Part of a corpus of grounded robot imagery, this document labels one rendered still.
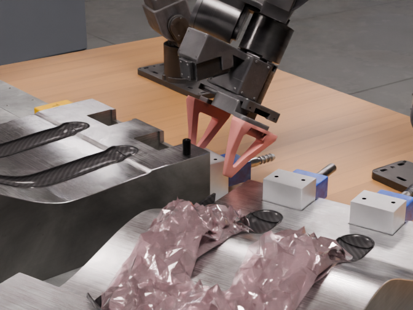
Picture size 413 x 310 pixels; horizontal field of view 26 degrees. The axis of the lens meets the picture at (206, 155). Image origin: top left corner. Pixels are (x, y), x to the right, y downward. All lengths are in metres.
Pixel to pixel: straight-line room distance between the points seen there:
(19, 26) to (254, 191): 2.18
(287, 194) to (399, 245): 0.14
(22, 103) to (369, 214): 0.75
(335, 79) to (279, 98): 2.82
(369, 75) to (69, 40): 1.72
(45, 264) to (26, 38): 2.24
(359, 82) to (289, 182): 3.32
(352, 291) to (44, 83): 0.98
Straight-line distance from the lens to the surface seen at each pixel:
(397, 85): 4.31
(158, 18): 1.54
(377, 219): 0.97
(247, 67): 1.11
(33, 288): 0.76
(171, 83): 1.59
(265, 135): 1.12
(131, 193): 1.01
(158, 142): 1.14
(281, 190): 1.01
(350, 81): 4.33
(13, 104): 1.54
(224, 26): 1.14
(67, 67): 1.74
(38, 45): 3.21
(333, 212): 1.01
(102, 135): 1.13
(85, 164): 1.06
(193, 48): 1.08
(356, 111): 1.50
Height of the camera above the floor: 1.29
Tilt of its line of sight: 22 degrees down
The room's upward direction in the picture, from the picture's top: straight up
